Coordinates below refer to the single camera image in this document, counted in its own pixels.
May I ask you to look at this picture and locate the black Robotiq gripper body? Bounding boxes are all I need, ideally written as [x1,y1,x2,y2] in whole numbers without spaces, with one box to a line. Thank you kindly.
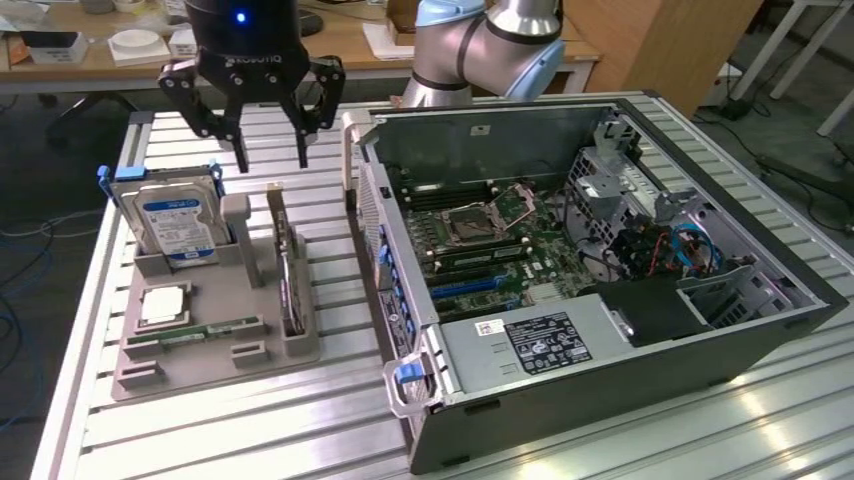
[183,0,312,109]

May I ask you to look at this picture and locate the GPU card with brass bracket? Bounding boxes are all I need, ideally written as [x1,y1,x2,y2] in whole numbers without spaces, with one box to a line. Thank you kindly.
[264,182,312,337]

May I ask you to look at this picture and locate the black RAM slot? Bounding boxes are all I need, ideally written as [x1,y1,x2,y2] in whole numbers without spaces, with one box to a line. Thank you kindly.
[406,196,502,210]

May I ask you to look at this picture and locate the blue expansion slot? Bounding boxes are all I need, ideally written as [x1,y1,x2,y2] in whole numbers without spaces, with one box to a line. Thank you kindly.
[429,276,509,301]

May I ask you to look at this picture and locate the small white box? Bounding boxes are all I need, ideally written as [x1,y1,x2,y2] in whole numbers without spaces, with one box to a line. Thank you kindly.
[165,28,200,60]

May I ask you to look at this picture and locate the white paper stack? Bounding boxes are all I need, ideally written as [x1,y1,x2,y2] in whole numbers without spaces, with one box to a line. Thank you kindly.
[361,22,418,61]

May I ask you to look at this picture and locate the white round holder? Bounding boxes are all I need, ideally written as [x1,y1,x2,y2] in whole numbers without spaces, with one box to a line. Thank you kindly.
[105,28,173,67]

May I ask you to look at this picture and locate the wooden desk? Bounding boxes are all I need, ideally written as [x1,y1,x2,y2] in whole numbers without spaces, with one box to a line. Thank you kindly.
[0,0,601,109]

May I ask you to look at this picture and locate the cardboard box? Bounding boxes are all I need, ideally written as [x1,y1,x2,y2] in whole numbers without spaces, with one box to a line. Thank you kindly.
[385,0,421,34]

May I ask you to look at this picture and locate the white box with black lid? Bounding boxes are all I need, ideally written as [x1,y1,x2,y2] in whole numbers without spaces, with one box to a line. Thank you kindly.
[29,31,87,65]

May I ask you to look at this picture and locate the hard disk with blue carrier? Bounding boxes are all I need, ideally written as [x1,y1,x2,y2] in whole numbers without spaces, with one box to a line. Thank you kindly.
[95,159,225,269]

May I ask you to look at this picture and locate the CPU socket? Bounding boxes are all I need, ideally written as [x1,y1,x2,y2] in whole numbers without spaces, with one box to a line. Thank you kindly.
[442,204,501,247]

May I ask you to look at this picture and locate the metal socket cover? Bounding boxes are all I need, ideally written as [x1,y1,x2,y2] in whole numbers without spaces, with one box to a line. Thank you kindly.
[490,183,538,221]

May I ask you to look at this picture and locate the green RAM stick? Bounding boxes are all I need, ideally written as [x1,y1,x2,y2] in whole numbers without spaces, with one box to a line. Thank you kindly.
[436,243,528,269]
[126,315,260,345]

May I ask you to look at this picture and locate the grey parts rack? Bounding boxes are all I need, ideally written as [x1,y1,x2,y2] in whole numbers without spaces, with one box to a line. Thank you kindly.
[111,193,322,404]

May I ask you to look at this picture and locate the silver CPU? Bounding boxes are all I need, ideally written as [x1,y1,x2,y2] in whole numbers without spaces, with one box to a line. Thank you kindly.
[139,288,192,324]

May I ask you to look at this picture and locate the green motherboard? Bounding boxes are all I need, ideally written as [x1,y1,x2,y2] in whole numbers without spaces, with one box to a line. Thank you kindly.
[398,172,601,326]

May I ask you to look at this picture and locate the grey metal drive cage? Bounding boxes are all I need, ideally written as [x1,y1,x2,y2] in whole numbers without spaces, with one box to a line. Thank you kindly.
[569,144,668,241]

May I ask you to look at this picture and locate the wooden cabinet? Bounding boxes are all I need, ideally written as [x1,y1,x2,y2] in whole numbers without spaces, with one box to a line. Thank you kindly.
[585,0,765,119]

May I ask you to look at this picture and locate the grey power supply unit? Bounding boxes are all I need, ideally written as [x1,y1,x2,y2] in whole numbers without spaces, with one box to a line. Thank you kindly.
[436,294,632,396]

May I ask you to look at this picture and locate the black power adapter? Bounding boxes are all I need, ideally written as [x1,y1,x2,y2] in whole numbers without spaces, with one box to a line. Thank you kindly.
[719,98,753,122]

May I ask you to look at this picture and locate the grey disk bay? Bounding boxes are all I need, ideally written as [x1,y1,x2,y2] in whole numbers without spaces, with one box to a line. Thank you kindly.
[676,262,799,331]

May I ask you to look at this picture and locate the open black PC case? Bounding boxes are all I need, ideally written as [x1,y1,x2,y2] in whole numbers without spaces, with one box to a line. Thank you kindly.
[338,97,852,476]

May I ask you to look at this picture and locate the blue floor cable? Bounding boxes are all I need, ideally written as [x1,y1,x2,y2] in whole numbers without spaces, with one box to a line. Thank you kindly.
[0,234,58,429]

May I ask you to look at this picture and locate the blue wire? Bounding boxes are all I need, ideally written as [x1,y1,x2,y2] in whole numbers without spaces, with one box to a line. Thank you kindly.
[671,222,723,275]

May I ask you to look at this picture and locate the white table frame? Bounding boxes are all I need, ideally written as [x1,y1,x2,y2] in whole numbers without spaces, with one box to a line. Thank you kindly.
[729,0,854,136]

